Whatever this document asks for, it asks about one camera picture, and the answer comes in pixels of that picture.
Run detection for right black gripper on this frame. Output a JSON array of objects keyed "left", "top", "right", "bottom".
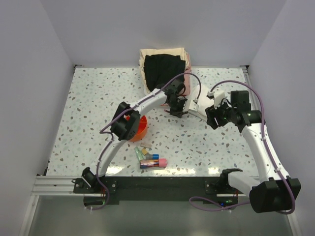
[{"left": 205, "top": 97, "right": 236, "bottom": 130}]

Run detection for orange round divided organizer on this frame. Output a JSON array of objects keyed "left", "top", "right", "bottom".
[{"left": 127, "top": 116, "right": 148, "bottom": 142}]

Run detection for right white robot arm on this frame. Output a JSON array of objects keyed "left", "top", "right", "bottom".
[{"left": 205, "top": 89, "right": 301, "bottom": 215}]

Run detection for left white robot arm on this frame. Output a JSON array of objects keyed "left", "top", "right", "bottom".
[{"left": 81, "top": 78, "right": 187, "bottom": 193}]

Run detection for white folded towel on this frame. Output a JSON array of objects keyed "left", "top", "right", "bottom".
[{"left": 188, "top": 84, "right": 212, "bottom": 121}]

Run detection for pink folded cloth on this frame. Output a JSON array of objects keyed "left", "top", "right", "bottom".
[{"left": 182, "top": 53, "right": 191, "bottom": 96}]

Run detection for small beige eraser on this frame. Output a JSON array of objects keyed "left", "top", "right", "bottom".
[{"left": 140, "top": 143, "right": 152, "bottom": 148}]

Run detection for black folded cloth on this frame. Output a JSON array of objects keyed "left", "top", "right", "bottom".
[{"left": 144, "top": 54, "right": 186, "bottom": 92}]

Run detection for white plastic basket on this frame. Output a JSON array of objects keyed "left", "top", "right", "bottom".
[{"left": 139, "top": 50, "right": 191, "bottom": 98}]

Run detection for pink cap tube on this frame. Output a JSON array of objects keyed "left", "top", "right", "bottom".
[{"left": 158, "top": 158, "right": 168, "bottom": 168}]

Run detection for grey blue cap marker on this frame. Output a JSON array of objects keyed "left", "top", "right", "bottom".
[{"left": 145, "top": 153, "right": 159, "bottom": 160}]

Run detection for green glue stick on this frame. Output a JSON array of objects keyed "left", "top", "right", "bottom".
[{"left": 134, "top": 147, "right": 144, "bottom": 161}]

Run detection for colourful crayon pack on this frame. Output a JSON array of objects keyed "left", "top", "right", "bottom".
[{"left": 140, "top": 160, "right": 159, "bottom": 169}]

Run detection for beige folded cloth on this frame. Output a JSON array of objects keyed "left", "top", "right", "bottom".
[{"left": 139, "top": 48, "right": 189, "bottom": 74}]

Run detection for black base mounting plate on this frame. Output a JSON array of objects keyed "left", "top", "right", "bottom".
[{"left": 71, "top": 177, "right": 239, "bottom": 207}]

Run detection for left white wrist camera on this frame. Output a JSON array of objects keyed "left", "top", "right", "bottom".
[{"left": 183, "top": 99, "right": 199, "bottom": 113}]

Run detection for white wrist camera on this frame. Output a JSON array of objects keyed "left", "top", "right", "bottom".
[
  {"left": 207, "top": 89, "right": 225, "bottom": 109},
  {"left": 183, "top": 99, "right": 199, "bottom": 113}
]

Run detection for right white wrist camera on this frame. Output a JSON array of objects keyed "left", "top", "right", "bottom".
[{"left": 207, "top": 89, "right": 225, "bottom": 109}]

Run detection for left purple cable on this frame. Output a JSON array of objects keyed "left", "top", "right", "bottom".
[{"left": 85, "top": 73, "right": 203, "bottom": 211}]

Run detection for purple cable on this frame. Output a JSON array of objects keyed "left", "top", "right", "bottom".
[
  {"left": 85, "top": 73, "right": 203, "bottom": 211},
  {"left": 189, "top": 81, "right": 297, "bottom": 216}
]

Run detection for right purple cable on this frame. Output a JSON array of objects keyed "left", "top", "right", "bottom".
[{"left": 189, "top": 81, "right": 297, "bottom": 216}]

